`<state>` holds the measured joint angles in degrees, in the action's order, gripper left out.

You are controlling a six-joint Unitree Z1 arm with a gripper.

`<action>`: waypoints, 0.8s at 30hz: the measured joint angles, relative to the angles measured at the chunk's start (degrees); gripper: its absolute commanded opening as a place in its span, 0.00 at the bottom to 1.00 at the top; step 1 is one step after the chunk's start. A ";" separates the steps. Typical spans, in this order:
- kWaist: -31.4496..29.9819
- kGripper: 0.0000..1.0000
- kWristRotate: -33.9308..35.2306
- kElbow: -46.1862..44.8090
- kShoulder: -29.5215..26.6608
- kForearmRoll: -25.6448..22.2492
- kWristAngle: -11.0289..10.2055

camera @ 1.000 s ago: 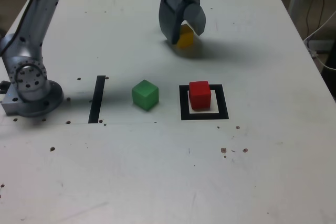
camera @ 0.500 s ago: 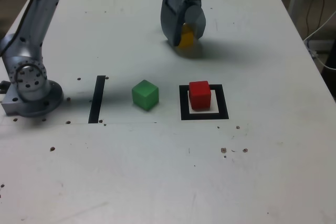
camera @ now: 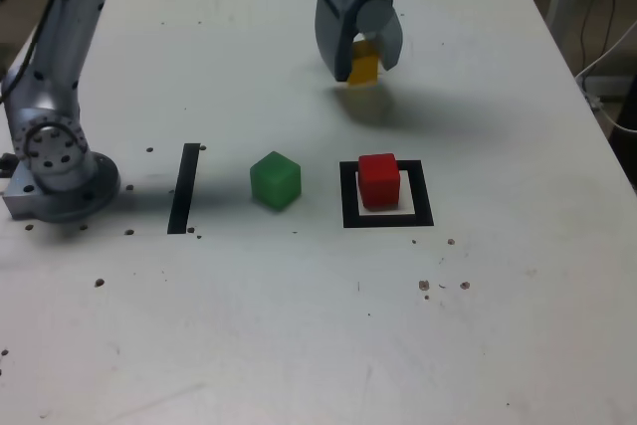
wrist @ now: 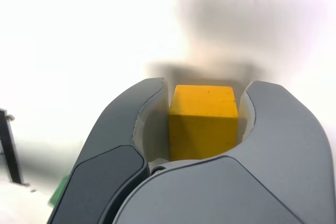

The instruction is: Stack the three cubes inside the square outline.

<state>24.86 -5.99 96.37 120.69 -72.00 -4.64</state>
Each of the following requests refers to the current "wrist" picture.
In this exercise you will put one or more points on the yellow cube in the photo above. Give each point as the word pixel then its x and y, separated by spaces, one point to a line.
pixel 202 119

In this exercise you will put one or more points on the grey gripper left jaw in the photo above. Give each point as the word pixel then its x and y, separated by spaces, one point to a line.
pixel 110 129

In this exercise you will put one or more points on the black tape strip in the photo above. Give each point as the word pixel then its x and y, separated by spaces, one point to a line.
pixel 8 145

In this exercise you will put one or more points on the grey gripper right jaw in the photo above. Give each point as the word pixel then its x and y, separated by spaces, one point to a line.
pixel 275 142

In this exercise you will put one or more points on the green cube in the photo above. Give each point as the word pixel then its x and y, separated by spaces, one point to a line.
pixel 59 192

